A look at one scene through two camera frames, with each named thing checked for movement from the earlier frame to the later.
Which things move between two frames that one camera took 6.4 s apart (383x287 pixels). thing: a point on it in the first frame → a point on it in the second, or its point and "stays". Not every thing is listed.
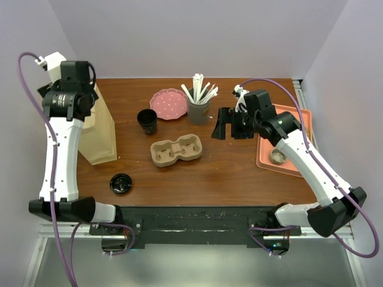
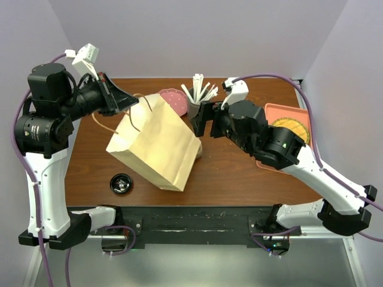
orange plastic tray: x=264 y=147 stays
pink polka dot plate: x=169 y=104 stays
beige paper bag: x=98 y=141 → x=153 y=137
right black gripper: x=228 y=115 → x=209 y=109
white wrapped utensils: x=200 y=94 stays
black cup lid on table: x=120 y=183 stays
